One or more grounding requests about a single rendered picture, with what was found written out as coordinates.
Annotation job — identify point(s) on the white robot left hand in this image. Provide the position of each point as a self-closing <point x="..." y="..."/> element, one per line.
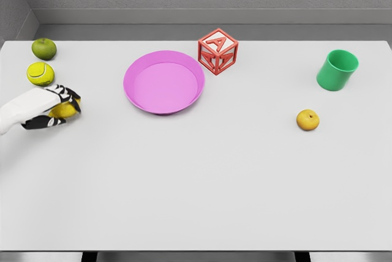
<point x="33" y="101"/>

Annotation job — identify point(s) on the yellow lemon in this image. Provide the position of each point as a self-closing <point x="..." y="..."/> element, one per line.
<point x="65" y="110"/>

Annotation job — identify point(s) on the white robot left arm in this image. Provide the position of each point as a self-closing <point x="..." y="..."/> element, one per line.
<point x="4" y="119"/>

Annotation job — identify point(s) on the pink round plate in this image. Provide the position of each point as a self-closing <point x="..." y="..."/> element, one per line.
<point x="163" y="82"/>

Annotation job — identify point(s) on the yellow tennis ball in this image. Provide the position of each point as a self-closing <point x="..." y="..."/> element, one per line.
<point x="40" y="74"/>

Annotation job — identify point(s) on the green apple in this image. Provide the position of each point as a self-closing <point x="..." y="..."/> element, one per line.
<point x="44" y="48"/>

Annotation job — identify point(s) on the red letter block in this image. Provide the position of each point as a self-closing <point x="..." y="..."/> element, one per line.
<point x="217" y="51"/>

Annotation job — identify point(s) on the yellow-brown pear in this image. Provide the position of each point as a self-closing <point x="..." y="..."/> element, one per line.
<point x="307" y="120"/>

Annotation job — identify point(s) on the green cup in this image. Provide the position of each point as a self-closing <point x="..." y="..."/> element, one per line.
<point x="337" y="70"/>

